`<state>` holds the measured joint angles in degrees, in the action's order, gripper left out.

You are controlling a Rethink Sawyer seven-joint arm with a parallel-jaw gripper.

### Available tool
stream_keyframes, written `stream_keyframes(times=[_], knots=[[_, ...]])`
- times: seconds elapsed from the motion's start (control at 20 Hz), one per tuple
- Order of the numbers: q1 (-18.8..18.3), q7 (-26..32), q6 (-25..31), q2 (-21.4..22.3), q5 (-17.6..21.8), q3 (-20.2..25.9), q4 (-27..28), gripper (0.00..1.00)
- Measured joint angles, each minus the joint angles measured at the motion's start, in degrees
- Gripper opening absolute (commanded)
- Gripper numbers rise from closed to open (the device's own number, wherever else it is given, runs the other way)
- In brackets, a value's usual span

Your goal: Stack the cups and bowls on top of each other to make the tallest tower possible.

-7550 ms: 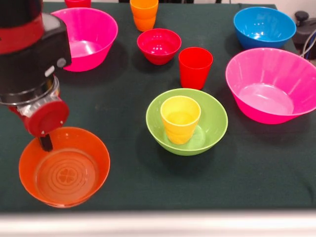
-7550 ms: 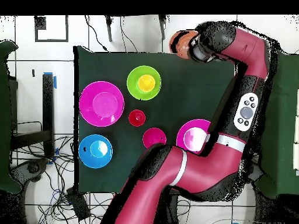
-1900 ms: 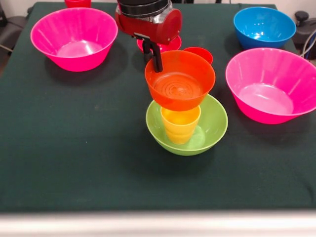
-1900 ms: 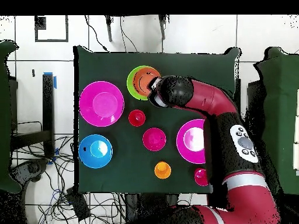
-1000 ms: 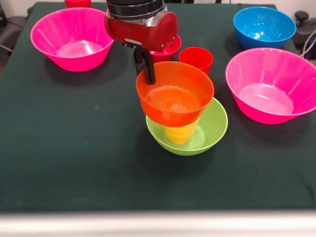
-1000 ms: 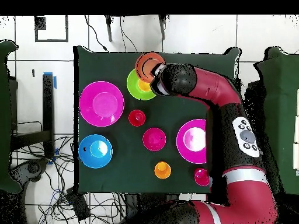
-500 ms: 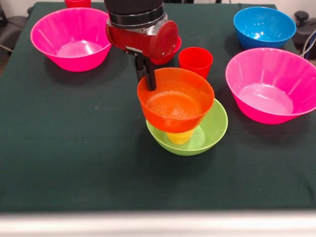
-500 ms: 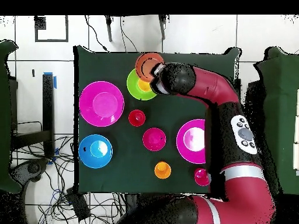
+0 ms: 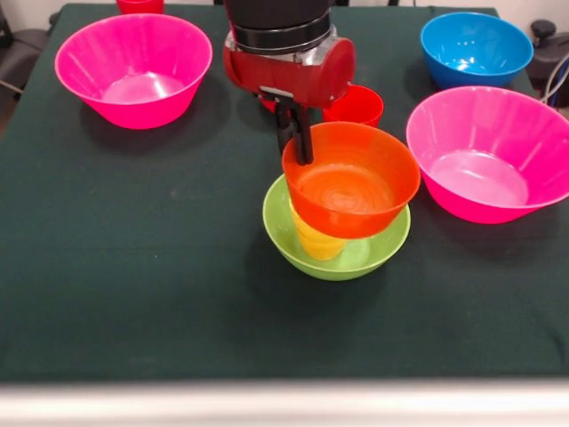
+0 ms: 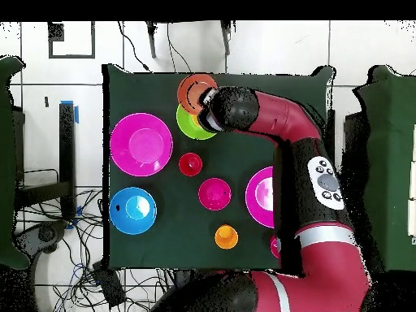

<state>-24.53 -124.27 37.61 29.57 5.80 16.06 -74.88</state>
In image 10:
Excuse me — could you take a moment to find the green bowl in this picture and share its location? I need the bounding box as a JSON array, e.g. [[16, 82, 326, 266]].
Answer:
[[175, 103, 218, 141]]

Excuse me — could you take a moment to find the orange bowl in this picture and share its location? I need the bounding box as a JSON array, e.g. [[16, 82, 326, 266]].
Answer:
[[176, 73, 219, 116]]

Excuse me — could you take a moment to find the red cup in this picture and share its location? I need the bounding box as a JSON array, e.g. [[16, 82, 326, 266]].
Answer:
[[178, 152, 204, 177]]

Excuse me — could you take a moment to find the small crimson bowl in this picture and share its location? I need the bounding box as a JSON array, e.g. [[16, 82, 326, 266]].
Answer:
[[197, 177, 232, 211]]

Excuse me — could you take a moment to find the large pink bowl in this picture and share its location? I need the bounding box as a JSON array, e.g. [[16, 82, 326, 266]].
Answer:
[[109, 112, 174, 178], [245, 166, 275, 229]]

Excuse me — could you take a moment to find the orange cup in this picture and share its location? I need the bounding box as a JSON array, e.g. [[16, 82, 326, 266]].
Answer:
[[214, 224, 239, 250]]

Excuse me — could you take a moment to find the blue bowl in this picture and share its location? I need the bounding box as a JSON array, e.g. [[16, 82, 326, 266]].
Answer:
[[109, 186, 158, 236]]

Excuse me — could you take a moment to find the crimson cup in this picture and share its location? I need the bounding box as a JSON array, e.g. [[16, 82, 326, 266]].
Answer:
[[270, 234, 281, 260]]

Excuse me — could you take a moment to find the dark green tablecloth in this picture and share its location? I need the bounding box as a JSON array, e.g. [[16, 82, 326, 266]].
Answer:
[[102, 63, 336, 272]]

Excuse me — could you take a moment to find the metal chair leg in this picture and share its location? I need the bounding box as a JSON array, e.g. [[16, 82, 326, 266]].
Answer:
[[145, 20, 158, 59], [219, 20, 234, 56]]

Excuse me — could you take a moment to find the blue tape strip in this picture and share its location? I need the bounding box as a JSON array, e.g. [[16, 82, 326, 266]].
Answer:
[[60, 99, 80, 124]]

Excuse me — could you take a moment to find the black power strip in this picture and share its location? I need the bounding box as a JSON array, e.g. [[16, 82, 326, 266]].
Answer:
[[91, 259, 127, 308]]

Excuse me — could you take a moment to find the green cloth side table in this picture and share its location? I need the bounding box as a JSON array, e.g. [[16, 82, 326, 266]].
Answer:
[[0, 55, 30, 271], [352, 63, 416, 274]]

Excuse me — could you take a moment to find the black table frame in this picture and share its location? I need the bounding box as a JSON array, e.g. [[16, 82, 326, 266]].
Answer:
[[14, 102, 77, 222]]

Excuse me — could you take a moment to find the black pedestal leg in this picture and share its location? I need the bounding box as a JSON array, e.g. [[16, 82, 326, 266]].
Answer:
[[14, 220, 69, 261]]

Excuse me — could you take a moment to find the grey square floor frame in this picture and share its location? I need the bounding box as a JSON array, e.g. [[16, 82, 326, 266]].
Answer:
[[47, 21, 96, 60]]

